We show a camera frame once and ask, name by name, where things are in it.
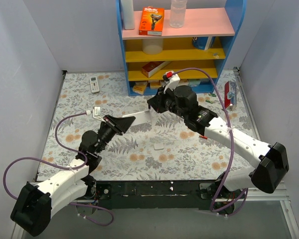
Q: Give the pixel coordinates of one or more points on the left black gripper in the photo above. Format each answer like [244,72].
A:
[113,125]

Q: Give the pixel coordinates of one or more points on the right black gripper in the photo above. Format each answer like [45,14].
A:
[161,102]

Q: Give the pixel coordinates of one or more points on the grey white remote control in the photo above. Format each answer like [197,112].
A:
[140,117]

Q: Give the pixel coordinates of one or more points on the white battery cover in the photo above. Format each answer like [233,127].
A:
[158,146]

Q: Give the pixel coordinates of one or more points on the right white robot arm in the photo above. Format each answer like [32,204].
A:
[269,163]

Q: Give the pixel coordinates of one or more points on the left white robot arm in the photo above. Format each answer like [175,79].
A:
[37,204]

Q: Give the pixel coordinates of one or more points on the small white remote control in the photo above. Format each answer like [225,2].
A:
[94,85]

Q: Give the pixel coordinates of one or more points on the white orange small box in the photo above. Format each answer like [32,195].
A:
[155,85]

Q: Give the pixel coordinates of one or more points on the yellow orange small box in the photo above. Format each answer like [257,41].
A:
[139,88]

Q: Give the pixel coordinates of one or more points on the red white long box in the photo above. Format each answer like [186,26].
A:
[149,69]

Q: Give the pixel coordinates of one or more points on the white tan small box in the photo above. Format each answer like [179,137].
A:
[183,82]

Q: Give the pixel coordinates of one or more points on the pale green small box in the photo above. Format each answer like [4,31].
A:
[194,82]

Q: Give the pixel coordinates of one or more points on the floral tablecloth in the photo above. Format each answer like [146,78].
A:
[131,156]

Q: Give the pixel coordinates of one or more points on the white translucent cup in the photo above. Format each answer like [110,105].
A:
[152,46]

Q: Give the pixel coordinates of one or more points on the blue shelf unit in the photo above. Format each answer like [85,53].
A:
[222,22]

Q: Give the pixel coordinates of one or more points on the blue white can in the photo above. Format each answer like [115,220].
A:
[203,43]

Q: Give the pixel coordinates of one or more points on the red toothpaste box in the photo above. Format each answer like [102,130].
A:
[230,96]

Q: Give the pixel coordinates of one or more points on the orange razor box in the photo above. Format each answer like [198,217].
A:
[151,22]

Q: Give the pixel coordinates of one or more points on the clear plastic bottle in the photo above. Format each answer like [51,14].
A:
[177,13]

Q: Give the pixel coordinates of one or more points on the white bottle on shelf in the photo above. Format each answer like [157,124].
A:
[128,14]

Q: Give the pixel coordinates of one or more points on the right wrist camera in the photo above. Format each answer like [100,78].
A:
[171,79]

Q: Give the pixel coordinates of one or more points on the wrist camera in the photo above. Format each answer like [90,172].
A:
[95,113]
[171,79]

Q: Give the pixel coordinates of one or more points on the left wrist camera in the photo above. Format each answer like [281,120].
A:
[95,113]

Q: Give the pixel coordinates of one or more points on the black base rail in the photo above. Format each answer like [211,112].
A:
[161,194]

